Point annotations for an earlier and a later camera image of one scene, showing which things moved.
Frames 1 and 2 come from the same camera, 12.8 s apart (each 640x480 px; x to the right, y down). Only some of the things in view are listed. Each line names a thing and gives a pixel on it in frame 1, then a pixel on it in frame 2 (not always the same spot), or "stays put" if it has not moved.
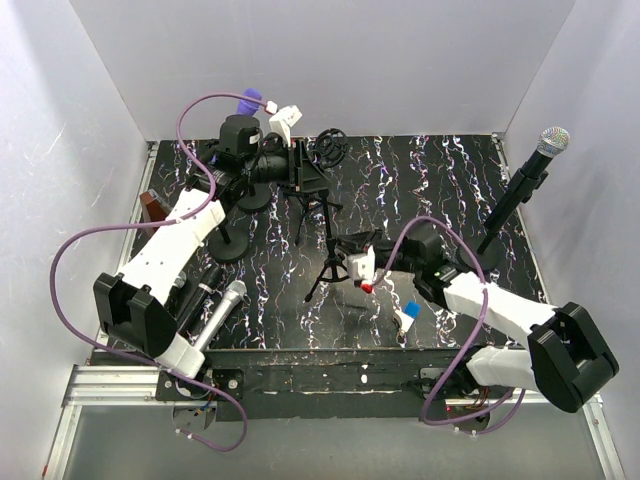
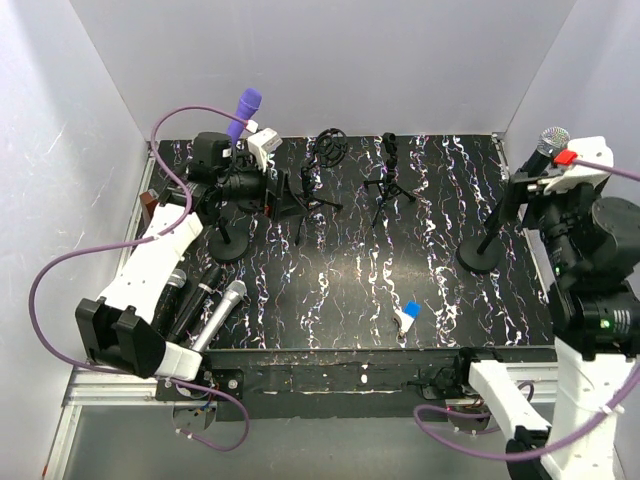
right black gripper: (358, 243) → (519, 190)
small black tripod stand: (333, 268) → (387, 185)
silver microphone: (217, 320) stays put
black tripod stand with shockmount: (329, 147) stays put
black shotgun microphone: (206, 288) stays put
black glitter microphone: (171, 303) stays put
